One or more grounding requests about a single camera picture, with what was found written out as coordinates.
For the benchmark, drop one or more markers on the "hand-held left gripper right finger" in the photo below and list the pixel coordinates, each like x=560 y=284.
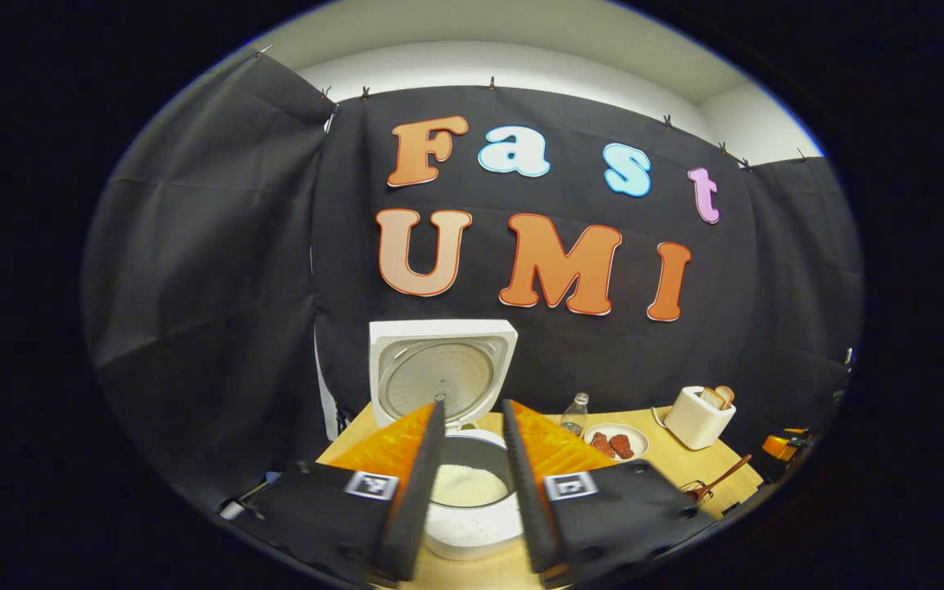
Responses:
x=531 y=508

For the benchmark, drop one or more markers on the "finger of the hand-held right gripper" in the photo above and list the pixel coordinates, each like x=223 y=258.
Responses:
x=783 y=447

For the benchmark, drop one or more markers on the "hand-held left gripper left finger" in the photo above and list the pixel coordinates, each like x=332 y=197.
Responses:
x=415 y=508

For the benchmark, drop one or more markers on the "brown wooden spoon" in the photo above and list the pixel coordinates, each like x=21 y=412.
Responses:
x=726 y=477

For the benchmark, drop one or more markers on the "white rice cooker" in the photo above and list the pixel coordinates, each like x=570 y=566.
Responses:
x=439 y=369

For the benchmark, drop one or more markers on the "toasted bread slice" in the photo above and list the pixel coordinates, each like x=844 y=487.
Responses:
x=713 y=399
x=725 y=394

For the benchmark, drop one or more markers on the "white toaster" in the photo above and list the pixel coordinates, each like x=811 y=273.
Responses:
x=697 y=422

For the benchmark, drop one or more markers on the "red meat piece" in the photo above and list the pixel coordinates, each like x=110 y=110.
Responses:
x=602 y=445
x=622 y=447

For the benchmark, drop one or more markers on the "clear plastic water bottle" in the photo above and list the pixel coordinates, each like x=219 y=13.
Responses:
x=574 y=418

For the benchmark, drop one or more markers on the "white oval plate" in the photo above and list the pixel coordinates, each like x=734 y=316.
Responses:
x=640 y=438

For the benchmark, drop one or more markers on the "black backdrop cloth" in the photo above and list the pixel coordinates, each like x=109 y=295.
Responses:
x=210 y=270

